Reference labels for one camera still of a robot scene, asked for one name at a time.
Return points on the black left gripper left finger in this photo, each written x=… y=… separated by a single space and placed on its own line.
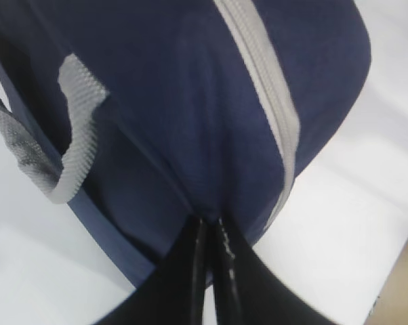
x=174 y=293

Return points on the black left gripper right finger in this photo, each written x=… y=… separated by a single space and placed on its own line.
x=245 y=290

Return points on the navy blue lunch bag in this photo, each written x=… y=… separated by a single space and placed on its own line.
x=211 y=109

